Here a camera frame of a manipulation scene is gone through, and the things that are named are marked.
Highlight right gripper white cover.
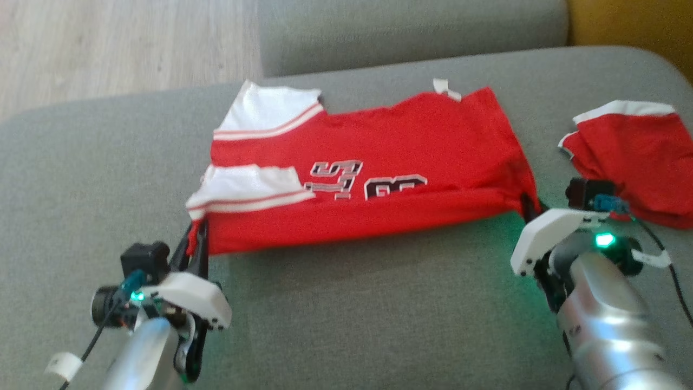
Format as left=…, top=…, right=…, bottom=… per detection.
left=509, top=194, right=646, bottom=314

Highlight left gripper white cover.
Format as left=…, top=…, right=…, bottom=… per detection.
left=90, top=217, right=233, bottom=386

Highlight red basketball shorts white stripes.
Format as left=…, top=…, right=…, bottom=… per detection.
left=559, top=100, right=693, bottom=230

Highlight red shirt white sleeves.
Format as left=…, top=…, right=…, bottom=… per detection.
left=186, top=79, right=543, bottom=256

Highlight large yellow sofa back cushion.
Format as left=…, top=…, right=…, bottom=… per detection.
left=566, top=0, right=693, bottom=86

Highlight white cable label tag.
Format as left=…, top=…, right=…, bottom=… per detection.
left=44, top=352, right=83, bottom=381
left=630, top=249, right=672, bottom=269

